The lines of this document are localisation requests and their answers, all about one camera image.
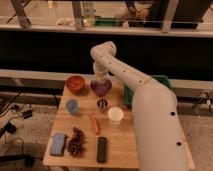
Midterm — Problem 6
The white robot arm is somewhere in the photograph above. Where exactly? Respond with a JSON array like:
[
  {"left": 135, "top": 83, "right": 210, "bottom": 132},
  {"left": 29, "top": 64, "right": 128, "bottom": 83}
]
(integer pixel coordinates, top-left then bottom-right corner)
[{"left": 90, "top": 41, "right": 189, "bottom": 171}]

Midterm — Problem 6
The purple heart-shaped bowl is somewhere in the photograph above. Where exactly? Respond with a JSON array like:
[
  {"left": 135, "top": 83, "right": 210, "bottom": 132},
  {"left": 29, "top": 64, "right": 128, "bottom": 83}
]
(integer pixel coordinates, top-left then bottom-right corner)
[{"left": 90, "top": 80, "right": 112, "bottom": 97}]

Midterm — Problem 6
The red orange bowl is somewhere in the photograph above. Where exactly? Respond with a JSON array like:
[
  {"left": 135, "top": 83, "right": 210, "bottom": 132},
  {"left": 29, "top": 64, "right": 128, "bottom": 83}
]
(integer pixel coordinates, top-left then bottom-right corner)
[{"left": 66, "top": 76, "right": 85, "bottom": 94}]

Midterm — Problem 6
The blue folded towel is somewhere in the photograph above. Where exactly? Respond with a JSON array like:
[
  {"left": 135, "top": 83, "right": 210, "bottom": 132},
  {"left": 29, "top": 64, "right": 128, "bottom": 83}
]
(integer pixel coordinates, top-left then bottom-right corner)
[{"left": 50, "top": 133, "right": 67, "bottom": 156}]

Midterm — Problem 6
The white paper cup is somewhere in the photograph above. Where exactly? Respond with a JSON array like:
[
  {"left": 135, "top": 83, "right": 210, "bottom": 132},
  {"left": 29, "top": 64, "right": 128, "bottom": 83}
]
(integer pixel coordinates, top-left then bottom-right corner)
[{"left": 108, "top": 107, "right": 124, "bottom": 126}]

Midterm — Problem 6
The green bin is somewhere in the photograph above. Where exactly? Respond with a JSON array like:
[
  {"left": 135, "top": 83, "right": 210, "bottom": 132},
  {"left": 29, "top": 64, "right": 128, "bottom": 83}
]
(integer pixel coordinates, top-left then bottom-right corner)
[{"left": 123, "top": 75, "right": 172, "bottom": 108}]

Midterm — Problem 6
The blue cup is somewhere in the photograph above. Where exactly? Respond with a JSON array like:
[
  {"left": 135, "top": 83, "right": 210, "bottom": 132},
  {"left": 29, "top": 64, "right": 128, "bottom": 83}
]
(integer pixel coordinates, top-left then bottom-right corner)
[{"left": 65, "top": 99, "right": 79, "bottom": 115}]

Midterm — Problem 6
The brown pine cone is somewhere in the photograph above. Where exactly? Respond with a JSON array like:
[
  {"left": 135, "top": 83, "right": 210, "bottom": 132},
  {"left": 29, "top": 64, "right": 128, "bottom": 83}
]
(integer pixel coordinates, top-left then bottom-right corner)
[{"left": 67, "top": 127, "right": 84, "bottom": 156}]

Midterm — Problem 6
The black remote control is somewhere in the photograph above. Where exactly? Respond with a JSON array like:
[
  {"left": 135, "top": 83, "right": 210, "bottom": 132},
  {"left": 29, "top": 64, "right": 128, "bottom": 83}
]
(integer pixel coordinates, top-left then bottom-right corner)
[{"left": 97, "top": 137, "right": 107, "bottom": 163}]

